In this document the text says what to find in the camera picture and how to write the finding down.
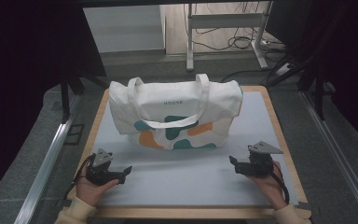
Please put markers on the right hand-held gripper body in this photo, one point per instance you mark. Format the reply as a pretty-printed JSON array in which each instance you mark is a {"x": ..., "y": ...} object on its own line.
[{"x": 259, "y": 161}]

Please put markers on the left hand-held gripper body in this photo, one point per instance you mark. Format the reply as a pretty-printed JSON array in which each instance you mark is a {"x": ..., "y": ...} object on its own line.
[{"x": 101, "y": 169}]

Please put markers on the white tote bag coloured blotches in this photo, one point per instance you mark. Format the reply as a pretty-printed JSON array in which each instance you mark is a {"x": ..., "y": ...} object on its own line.
[{"x": 180, "y": 96}]

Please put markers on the person's left hand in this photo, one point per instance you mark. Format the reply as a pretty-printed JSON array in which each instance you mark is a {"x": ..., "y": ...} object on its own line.
[{"x": 90, "y": 191}]

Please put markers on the person's right hand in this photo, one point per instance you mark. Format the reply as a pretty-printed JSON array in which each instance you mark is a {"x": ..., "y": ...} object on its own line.
[{"x": 270, "y": 188}]

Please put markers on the grey table mat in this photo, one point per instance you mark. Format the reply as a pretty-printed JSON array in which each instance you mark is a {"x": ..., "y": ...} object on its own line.
[{"x": 183, "y": 177}]

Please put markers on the black metal stand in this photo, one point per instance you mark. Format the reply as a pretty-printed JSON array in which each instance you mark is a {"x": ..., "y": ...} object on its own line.
[
  {"x": 70, "y": 93},
  {"x": 317, "y": 90}
]

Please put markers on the white power strip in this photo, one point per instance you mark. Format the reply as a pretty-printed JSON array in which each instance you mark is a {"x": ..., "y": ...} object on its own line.
[{"x": 283, "y": 69}]

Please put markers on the dark curtain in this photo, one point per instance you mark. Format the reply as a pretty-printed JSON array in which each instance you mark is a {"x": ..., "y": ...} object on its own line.
[
  {"x": 345, "y": 62},
  {"x": 24, "y": 77}
]

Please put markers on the white panel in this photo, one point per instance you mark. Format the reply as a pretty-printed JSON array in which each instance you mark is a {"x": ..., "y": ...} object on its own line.
[{"x": 124, "y": 28}]

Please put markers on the aluminium rail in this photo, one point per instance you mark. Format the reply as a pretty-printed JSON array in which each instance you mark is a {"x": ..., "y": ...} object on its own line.
[
  {"x": 338, "y": 155},
  {"x": 46, "y": 161}
]

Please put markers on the white metal desk frame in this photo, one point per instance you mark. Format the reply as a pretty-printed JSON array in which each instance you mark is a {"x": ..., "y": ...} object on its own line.
[{"x": 227, "y": 21}]

